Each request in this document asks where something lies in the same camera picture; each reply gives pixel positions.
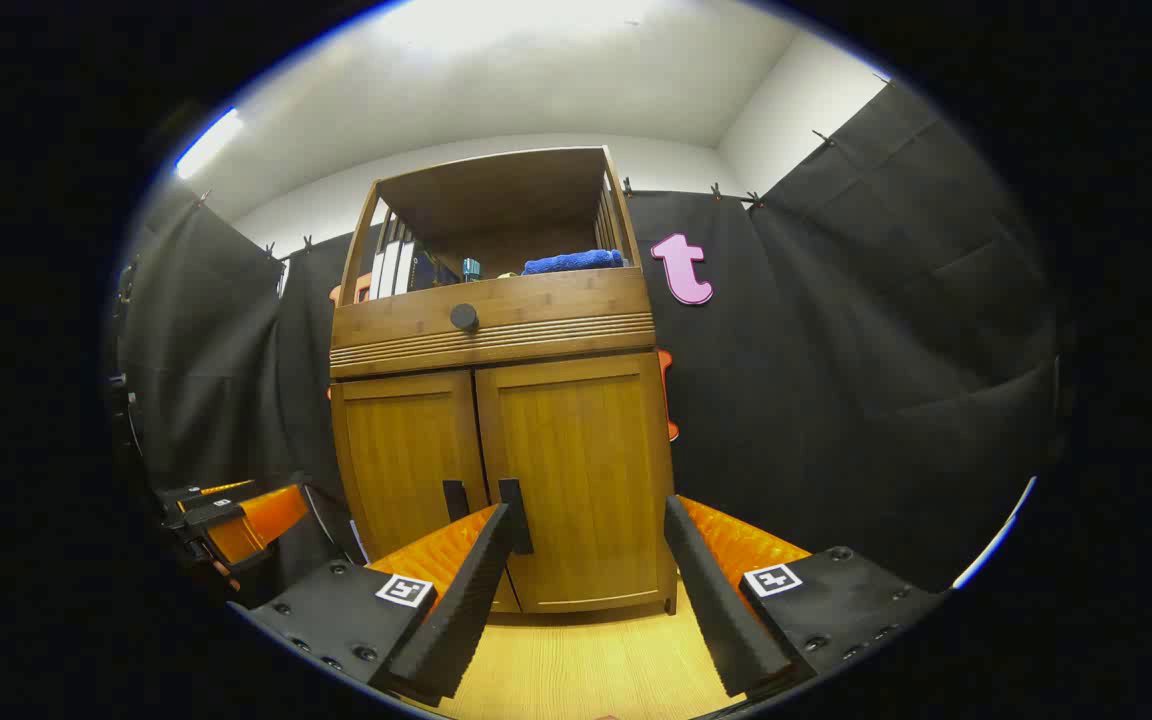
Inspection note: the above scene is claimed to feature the wooden double-door shoe cabinet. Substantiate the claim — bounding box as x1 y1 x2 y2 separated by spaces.
328 147 679 616

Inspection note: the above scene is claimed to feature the ceiling strip light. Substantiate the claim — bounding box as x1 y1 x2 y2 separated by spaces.
174 107 245 181

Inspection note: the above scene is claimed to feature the blue folded towel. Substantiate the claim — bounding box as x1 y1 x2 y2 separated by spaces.
521 249 628 277

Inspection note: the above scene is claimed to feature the wooden cabinet drawer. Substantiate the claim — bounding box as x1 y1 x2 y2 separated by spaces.
330 267 658 380

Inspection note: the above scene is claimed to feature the row of black cloth clips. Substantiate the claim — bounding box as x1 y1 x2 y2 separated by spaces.
194 72 892 259

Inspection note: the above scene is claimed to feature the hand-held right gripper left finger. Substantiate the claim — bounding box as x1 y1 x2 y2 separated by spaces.
228 502 515 707

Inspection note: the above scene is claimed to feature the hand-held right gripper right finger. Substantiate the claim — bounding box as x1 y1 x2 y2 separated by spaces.
663 495 947 699

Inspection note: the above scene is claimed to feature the black backdrop cloth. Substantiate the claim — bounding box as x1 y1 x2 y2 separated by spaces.
116 80 1062 601

